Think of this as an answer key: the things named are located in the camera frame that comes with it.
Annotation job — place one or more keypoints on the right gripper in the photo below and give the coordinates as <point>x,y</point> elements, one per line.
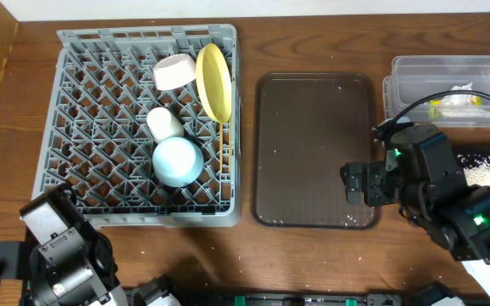
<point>365,184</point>

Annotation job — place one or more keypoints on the green snack wrapper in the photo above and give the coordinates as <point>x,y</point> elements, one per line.
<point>434,111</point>

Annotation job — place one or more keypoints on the white tissue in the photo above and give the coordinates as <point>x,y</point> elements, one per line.
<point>463,106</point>

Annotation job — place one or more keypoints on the wooden chopstick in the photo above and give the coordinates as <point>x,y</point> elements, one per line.
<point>229,145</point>
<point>221,147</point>

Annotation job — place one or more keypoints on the yellow plate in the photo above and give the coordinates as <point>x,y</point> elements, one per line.
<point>214,83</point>

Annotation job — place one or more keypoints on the light blue saucer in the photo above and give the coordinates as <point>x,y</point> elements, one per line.
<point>177,162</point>

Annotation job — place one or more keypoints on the white cup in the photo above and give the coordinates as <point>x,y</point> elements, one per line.
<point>163,124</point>

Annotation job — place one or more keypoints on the pink bowl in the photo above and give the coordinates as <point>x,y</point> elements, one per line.
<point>174,72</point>

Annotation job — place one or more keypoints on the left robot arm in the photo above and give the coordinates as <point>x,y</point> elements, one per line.
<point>71,262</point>

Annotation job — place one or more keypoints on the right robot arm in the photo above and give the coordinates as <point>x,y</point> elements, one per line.
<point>463,229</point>

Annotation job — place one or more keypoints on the spilled rice food scraps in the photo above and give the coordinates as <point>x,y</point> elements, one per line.
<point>476,168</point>

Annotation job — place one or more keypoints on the clear plastic bin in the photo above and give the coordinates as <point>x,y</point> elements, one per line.
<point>414,77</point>

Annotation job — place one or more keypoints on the dark brown serving tray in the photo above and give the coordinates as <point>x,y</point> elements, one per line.
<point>307,126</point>

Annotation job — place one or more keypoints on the grey plastic dish rack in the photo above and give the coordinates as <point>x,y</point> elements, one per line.
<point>96,137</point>

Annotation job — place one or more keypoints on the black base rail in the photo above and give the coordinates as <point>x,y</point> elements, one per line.
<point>162,291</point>

